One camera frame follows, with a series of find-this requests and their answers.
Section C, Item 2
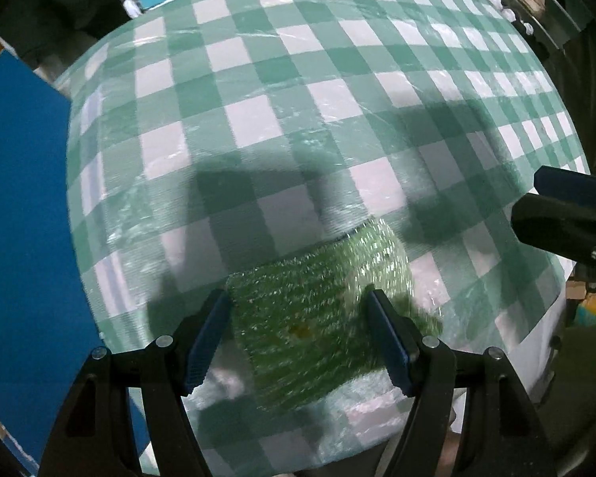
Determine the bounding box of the green white checkered tablecloth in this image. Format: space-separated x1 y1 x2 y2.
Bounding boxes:
54 0 592 463

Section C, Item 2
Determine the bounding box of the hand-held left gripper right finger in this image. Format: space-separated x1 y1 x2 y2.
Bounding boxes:
365 288 559 477

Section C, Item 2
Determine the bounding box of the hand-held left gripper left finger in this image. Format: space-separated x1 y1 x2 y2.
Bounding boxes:
37 288 232 477

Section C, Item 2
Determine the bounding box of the green glittery scouring cloth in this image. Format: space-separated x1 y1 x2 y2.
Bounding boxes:
226 219 445 411

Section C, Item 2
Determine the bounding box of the blue board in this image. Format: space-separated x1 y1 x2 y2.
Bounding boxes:
0 52 150 463

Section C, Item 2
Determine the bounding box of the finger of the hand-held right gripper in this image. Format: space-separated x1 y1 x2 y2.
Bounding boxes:
509 165 596 291

